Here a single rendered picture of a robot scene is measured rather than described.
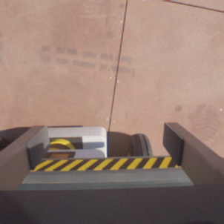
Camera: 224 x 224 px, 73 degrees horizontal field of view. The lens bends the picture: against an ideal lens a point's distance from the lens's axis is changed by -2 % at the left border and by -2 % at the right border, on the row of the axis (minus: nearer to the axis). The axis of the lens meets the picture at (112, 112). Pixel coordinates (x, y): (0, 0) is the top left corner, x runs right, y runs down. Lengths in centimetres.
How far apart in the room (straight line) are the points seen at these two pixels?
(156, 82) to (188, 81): 11
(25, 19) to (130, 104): 43
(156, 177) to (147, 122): 33
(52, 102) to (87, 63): 19
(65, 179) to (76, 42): 41
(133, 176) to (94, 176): 6
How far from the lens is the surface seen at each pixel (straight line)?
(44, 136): 17
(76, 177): 28
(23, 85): 62
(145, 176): 28
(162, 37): 58
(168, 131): 16
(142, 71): 55
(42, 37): 59
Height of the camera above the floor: 54
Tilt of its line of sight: 75 degrees down
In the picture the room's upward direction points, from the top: 176 degrees clockwise
